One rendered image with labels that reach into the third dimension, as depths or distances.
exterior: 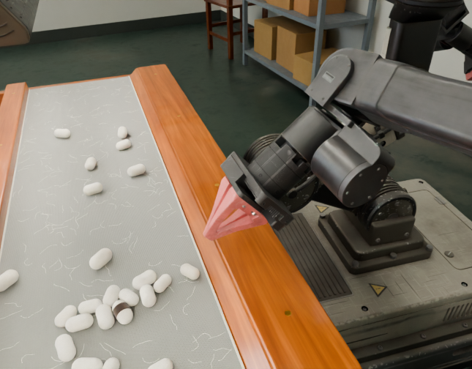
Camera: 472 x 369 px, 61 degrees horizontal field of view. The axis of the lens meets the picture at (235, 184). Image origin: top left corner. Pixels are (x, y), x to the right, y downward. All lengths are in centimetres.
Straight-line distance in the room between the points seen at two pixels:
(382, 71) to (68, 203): 59
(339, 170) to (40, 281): 46
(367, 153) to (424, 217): 81
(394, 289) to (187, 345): 58
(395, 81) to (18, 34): 48
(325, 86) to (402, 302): 63
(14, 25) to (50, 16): 427
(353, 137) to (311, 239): 66
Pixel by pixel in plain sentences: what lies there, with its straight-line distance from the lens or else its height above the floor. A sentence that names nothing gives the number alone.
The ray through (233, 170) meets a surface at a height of 93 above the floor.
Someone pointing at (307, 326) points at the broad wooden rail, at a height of 77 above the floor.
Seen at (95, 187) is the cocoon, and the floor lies 76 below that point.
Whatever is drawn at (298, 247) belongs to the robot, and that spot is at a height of 48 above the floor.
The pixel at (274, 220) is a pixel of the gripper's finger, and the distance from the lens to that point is 47.
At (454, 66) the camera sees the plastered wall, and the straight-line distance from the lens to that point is 259.
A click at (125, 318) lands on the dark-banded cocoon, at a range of 56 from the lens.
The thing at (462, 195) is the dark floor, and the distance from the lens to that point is 226.
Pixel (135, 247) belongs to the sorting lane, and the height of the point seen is 74.
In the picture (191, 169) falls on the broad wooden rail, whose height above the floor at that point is 77.
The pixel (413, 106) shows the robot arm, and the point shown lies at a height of 104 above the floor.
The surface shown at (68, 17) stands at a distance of 491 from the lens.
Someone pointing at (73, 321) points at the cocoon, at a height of 76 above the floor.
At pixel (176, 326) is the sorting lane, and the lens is 56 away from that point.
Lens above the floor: 119
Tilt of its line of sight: 35 degrees down
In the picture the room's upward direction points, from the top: 1 degrees counter-clockwise
